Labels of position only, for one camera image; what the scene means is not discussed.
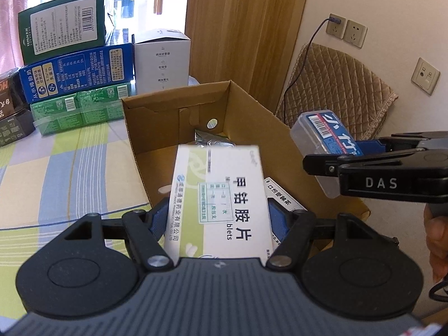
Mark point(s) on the green spray box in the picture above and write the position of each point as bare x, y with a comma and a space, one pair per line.
281, 206

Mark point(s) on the beige plastic spoon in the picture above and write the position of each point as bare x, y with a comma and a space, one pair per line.
165, 189

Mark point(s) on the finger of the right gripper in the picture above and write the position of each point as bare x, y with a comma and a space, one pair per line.
399, 176
388, 142

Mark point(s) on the brown wooden cabinet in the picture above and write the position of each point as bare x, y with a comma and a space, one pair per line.
248, 41

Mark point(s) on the white green medicine box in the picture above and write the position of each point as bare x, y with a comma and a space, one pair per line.
217, 206

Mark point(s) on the silver foil bag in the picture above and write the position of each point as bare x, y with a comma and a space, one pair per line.
203, 139

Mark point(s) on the double wall socket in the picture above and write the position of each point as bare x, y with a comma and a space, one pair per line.
347, 30

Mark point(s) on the black noodle bowl pack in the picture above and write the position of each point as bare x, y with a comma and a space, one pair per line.
16, 117

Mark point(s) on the blue carton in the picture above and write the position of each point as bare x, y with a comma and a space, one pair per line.
84, 70

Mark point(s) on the quilted tan chair cover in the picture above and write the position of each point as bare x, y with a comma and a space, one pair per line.
329, 79

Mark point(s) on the pink curtain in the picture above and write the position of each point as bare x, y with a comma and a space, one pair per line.
10, 53

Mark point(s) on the person's right hand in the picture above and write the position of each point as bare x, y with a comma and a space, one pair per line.
437, 243

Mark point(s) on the light green carton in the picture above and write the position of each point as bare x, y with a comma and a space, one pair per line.
80, 109

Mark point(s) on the white carton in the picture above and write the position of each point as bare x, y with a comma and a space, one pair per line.
161, 60

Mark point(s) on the brown cardboard box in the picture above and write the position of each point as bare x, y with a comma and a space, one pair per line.
158, 123

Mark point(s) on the single wall socket plate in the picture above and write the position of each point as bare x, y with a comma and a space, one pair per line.
425, 76

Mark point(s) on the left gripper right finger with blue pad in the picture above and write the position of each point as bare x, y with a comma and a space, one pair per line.
294, 231

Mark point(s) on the dark green carton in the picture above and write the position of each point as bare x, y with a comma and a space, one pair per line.
61, 27

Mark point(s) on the clear plastic floss box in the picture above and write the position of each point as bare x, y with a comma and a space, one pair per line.
322, 132

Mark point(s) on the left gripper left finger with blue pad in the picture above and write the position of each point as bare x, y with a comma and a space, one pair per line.
144, 230

